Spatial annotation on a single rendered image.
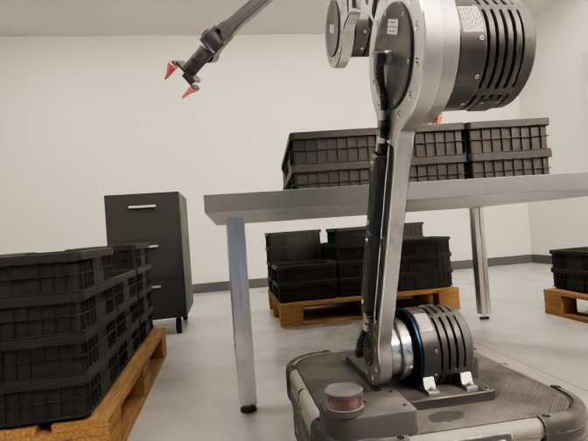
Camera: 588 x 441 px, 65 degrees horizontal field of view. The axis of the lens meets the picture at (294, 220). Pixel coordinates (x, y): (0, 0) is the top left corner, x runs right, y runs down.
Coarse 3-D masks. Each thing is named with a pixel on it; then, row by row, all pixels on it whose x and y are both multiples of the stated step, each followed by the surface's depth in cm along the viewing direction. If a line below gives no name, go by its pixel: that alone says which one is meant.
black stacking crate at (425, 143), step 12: (420, 132) 155; (432, 132) 155; (444, 132) 155; (456, 132) 156; (420, 144) 155; (432, 144) 155; (444, 144) 155; (456, 144) 155; (420, 156) 154; (432, 156) 154
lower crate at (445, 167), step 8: (416, 160) 153; (424, 160) 153; (432, 160) 154; (440, 160) 154; (448, 160) 154; (456, 160) 154; (464, 160) 154; (416, 168) 154; (424, 168) 155; (432, 168) 155; (440, 168) 155; (448, 168) 154; (456, 168) 155; (416, 176) 154; (424, 176) 154; (432, 176) 155; (440, 176) 155; (448, 176) 154; (456, 176) 155; (464, 176) 155
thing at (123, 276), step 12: (120, 276) 170; (132, 276) 196; (120, 288) 172; (132, 288) 193; (120, 300) 172; (132, 300) 189; (120, 312) 166; (132, 312) 189; (120, 324) 168; (132, 324) 188; (120, 336) 166; (132, 336) 189; (120, 348) 165; (132, 348) 185; (120, 360) 165
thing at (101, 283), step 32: (0, 256) 138; (32, 256) 121; (64, 256) 122; (96, 256) 139; (0, 288) 120; (32, 288) 122; (64, 288) 123; (96, 288) 137; (0, 320) 120; (32, 320) 121; (64, 320) 123; (96, 320) 136; (0, 352) 119; (32, 352) 121; (64, 352) 122; (96, 352) 136; (0, 384) 119; (32, 384) 120; (64, 384) 121; (96, 384) 132; (0, 416) 120; (32, 416) 120; (64, 416) 122
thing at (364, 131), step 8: (368, 128) 152; (376, 128) 153; (288, 136) 157; (296, 136) 151; (304, 136) 151; (312, 136) 151; (320, 136) 151; (328, 136) 152; (336, 136) 152; (288, 144) 160
